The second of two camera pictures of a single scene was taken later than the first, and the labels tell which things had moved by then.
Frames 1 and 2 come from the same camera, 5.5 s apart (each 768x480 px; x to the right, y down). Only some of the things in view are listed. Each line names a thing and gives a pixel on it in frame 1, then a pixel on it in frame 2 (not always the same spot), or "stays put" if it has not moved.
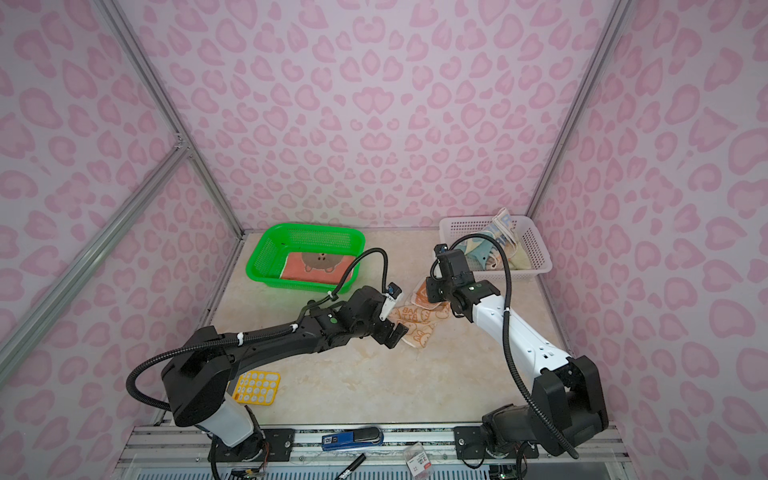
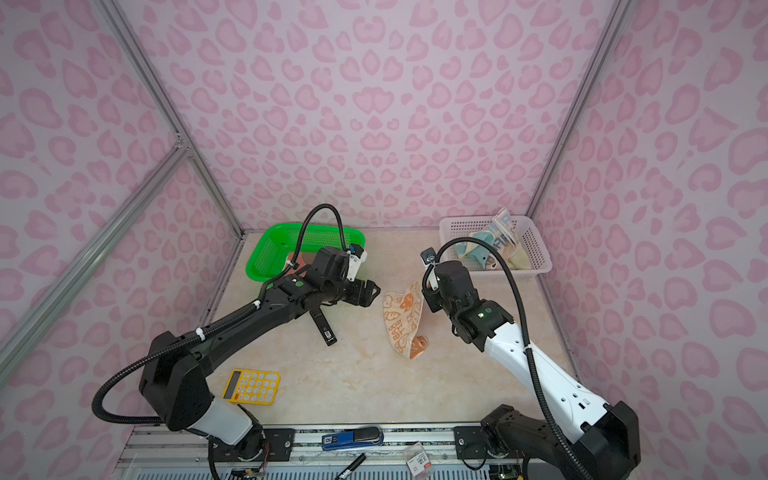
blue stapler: x=353 y=438 stays put
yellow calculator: x=257 y=388 stays put
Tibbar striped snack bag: x=502 y=230 stays put
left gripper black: x=392 y=331 -> x=364 y=289
